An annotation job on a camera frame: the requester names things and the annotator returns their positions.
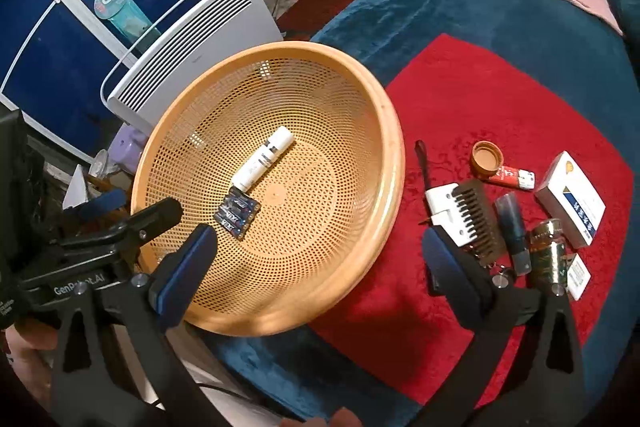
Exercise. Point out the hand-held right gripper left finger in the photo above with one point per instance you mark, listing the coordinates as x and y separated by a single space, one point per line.
176 291

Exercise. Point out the red floor rug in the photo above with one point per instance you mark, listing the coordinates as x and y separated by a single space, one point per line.
320 7

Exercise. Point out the glass bottle with metallic label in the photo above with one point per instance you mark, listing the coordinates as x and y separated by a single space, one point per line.
547 252

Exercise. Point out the dark blue cylinder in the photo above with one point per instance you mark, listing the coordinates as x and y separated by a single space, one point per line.
511 222

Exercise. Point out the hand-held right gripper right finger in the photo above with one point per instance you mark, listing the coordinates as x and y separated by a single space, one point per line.
441 259

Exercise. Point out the brown wooden comb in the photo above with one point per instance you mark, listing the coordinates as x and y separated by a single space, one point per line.
482 222

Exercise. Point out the white cardboard box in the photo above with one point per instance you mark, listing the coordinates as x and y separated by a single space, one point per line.
570 204

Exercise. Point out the orange bottle cap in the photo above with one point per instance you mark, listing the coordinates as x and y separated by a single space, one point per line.
486 157

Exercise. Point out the orange perforated plastic basket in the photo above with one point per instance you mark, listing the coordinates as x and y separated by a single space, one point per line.
310 257

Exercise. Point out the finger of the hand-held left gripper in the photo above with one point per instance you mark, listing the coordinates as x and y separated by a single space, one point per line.
157 213
102 203

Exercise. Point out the white charger plug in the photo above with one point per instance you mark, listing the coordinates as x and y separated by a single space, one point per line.
578 277

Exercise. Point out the purple plastic stool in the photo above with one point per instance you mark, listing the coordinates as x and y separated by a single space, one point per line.
127 152

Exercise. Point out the white cylindrical tube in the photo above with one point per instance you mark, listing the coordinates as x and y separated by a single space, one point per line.
262 157

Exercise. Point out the pack of dark batteries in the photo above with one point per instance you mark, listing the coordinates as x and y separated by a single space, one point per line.
236 213

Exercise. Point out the red mat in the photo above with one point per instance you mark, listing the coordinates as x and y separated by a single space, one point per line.
450 107

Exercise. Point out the white panel heater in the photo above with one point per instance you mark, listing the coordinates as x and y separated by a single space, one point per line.
190 52

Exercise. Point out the slim black stick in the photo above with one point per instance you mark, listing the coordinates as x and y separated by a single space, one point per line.
424 164

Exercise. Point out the white rectangular adapter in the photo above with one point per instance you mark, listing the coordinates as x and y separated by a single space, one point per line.
442 203

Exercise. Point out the small red tube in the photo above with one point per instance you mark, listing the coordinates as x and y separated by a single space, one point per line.
510 177

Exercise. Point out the teal tumbler with straw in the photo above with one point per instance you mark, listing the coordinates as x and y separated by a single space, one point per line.
120 9

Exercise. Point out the blue sliding door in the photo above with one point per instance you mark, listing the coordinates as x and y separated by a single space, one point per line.
50 57

